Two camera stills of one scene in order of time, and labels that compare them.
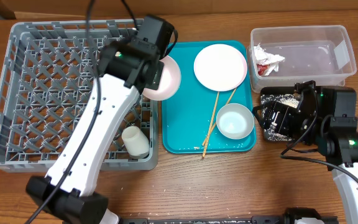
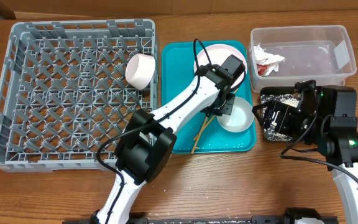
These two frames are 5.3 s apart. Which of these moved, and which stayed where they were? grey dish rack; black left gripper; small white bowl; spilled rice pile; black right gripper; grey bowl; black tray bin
Moved: black left gripper; grey bowl; small white bowl
Stayed: grey dish rack; spilled rice pile; black tray bin; black right gripper
